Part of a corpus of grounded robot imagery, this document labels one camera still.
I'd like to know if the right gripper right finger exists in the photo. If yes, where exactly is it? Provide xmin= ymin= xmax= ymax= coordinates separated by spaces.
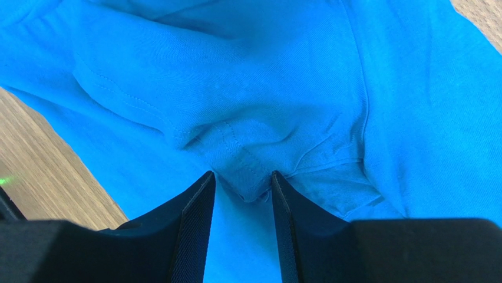
xmin=271 ymin=172 xmax=501 ymax=283

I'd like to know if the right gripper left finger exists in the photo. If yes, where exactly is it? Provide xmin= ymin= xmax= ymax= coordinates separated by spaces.
xmin=1 ymin=172 xmax=216 ymax=282

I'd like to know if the blue t shirt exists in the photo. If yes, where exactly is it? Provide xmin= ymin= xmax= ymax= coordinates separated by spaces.
xmin=1 ymin=1 xmax=501 ymax=282

